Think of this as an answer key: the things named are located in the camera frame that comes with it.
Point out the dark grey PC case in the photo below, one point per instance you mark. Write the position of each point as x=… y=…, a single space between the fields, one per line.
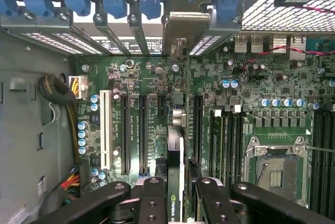
x=26 y=129

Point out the CPU socket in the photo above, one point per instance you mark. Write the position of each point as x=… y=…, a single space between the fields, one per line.
x=277 y=177

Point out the thin metal locking lever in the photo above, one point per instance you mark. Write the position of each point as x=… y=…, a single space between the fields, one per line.
x=322 y=150

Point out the short black expansion slot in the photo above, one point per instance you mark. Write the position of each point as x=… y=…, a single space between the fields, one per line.
x=162 y=106

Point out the white power connector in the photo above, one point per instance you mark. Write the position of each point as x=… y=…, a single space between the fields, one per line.
x=82 y=82

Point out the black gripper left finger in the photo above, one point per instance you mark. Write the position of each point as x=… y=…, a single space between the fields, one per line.
x=153 y=203

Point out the green motherboard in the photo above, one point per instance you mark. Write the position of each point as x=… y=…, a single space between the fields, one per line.
x=157 y=77

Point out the white expansion slot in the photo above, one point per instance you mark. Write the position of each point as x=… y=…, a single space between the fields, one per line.
x=106 y=129

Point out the metal slot cover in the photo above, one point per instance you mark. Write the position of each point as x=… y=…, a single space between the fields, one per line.
x=100 y=21
x=134 y=25

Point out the black RAM slot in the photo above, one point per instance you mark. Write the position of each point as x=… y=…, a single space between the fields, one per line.
x=228 y=150
x=332 y=169
x=325 y=169
x=240 y=150
x=317 y=169
x=234 y=150

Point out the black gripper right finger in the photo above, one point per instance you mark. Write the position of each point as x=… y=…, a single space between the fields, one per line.
x=214 y=205

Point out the installed green RAM stick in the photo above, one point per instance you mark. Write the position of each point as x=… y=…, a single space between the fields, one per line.
x=217 y=145

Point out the long black expansion slot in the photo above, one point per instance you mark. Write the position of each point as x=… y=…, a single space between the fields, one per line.
x=143 y=135
x=198 y=129
x=125 y=135

